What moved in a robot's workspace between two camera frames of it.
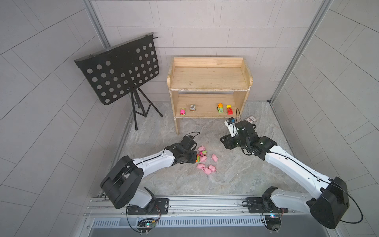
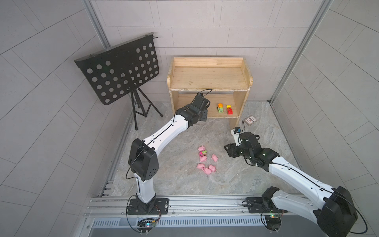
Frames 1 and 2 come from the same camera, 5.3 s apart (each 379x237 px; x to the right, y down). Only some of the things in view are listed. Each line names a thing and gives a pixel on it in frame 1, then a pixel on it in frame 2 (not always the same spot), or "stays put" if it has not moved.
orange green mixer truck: (220, 107) stays put
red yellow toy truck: (229, 110) stays put
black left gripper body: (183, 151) → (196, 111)
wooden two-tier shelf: (205, 87) stays put
